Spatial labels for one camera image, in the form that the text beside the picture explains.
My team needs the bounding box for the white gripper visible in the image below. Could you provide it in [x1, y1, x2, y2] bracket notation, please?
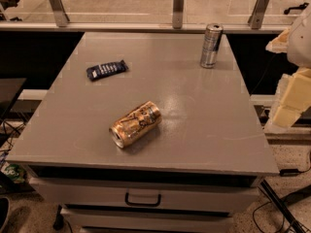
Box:
[265, 7, 311, 128]

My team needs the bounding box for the silver blue redbull can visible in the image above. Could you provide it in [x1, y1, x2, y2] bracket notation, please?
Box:
[200, 23, 224, 68]

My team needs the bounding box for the gold crushed soda can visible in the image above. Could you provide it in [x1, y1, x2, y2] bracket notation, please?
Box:
[109, 101, 162, 149]

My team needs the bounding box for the grey drawer cabinet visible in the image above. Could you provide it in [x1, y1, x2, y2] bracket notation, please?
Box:
[9, 33, 278, 233]

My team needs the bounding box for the dark blue snack bar wrapper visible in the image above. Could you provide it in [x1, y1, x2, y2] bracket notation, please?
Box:
[86, 60, 128, 82]

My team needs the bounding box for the black side table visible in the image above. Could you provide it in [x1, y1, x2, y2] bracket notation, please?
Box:
[0, 78, 26, 120]

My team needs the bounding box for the green packet on floor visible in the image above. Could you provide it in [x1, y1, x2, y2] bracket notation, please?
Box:
[1, 164, 26, 183]

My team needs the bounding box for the right metal railing bracket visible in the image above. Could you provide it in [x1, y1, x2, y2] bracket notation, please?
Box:
[248, 0, 270, 29]

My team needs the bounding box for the metal railing bracket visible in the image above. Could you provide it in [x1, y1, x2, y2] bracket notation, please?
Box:
[248, 0, 270, 29]
[49, 0, 70, 27]
[172, 0, 185, 29]

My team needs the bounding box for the black cable on floor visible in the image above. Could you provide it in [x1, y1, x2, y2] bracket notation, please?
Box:
[252, 152, 311, 233]

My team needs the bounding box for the middle metal railing bracket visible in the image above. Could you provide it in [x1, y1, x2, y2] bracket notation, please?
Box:
[172, 0, 185, 29]

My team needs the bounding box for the black drawer handle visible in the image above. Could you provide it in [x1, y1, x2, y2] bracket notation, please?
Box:
[124, 192, 161, 208]

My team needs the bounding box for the left metal railing bracket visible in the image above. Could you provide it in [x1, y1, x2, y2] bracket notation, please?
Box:
[49, 0, 70, 27]

